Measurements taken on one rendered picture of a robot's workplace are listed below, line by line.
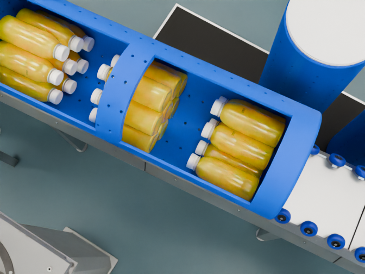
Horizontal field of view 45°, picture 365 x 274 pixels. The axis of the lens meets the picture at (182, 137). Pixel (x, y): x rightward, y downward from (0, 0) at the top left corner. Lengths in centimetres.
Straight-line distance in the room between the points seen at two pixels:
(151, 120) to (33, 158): 134
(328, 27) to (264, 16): 122
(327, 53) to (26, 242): 91
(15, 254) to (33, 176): 120
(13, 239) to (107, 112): 38
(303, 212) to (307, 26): 51
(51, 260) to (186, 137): 47
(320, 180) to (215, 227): 96
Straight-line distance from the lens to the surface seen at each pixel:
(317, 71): 132
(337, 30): 132
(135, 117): 108
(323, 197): 128
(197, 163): 111
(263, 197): 99
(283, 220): 121
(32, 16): 126
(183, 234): 215
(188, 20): 230
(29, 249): 114
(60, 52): 115
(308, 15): 133
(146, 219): 217
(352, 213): 130
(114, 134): 105
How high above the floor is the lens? 215
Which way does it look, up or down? 75 degrees down
